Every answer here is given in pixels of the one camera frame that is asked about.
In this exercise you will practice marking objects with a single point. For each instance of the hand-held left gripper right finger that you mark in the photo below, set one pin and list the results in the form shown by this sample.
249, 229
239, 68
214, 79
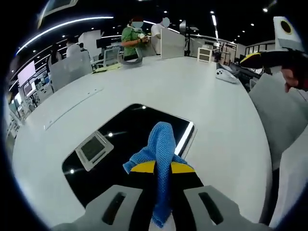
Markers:
204, 209

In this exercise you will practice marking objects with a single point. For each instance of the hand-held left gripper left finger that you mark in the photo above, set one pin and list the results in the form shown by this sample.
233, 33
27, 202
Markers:
115, 209

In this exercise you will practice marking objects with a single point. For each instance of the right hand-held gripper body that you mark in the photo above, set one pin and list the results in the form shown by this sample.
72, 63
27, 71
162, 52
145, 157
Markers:
287, 38

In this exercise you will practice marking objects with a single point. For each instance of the blue cleaning cloth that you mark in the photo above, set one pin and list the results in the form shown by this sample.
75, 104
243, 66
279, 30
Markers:
161, 144

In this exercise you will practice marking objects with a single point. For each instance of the person's right hand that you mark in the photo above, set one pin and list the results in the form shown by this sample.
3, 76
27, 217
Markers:
291, 78

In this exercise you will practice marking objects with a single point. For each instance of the white handheld controller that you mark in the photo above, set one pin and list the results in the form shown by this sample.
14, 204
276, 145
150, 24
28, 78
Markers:
225, 75

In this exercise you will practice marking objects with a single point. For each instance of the white framed box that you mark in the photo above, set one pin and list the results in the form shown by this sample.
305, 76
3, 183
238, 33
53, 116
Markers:
205, 55

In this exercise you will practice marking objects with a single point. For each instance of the black screen on pole stand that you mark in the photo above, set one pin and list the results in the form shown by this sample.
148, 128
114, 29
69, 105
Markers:
184, 26

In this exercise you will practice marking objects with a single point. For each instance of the operator in white shirt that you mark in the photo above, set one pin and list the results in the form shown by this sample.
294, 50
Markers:
291, 187

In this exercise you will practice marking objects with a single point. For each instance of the white divider panel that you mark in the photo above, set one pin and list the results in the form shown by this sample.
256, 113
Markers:
172, 44

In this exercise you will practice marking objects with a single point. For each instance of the yellow paper sheet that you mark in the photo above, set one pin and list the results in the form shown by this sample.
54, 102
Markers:
108, 68

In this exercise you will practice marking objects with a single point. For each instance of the frosted grey divider panel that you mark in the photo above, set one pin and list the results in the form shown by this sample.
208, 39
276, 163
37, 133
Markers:
69, 72

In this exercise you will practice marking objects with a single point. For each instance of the white mesh office chair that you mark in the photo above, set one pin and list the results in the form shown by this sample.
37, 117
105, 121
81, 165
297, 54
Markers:
110, 56

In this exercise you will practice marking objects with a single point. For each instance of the pink display screen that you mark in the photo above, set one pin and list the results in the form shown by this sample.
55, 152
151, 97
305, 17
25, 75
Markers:
26, 72

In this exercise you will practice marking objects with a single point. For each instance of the curved ceiling light strip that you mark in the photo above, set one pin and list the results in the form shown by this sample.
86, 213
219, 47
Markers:
67, 24

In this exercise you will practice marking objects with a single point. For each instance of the ceiling air conditioner unit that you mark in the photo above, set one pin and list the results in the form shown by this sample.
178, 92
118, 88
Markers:
57, 7

